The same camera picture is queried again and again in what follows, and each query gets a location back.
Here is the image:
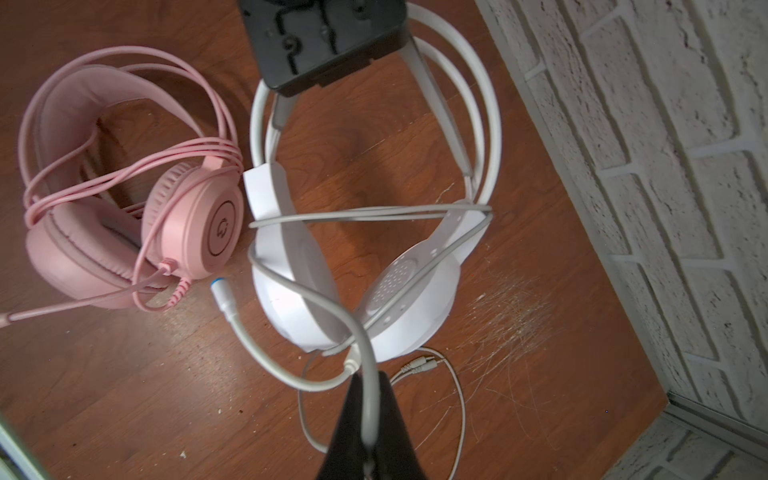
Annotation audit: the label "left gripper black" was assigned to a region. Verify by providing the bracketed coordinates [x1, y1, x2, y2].
[238, 0, 409, 97]

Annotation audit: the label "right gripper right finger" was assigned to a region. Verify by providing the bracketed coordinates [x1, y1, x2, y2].
[377, 371, 426, 480]

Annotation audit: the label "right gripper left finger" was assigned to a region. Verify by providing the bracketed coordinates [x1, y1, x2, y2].
[316, 374, 365, 480]

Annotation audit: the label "white headphone cable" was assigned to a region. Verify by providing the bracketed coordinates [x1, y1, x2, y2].
[247, 203, 494, 480]

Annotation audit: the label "pink headphone cable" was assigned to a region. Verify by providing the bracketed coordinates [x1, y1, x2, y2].
[22, 136, 244, 313]

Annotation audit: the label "white headphones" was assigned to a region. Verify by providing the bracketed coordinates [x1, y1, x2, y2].
[245, 4, 502, 365]

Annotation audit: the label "pink headphones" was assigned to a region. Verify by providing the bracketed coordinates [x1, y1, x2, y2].
[1, 45, 244, 326]

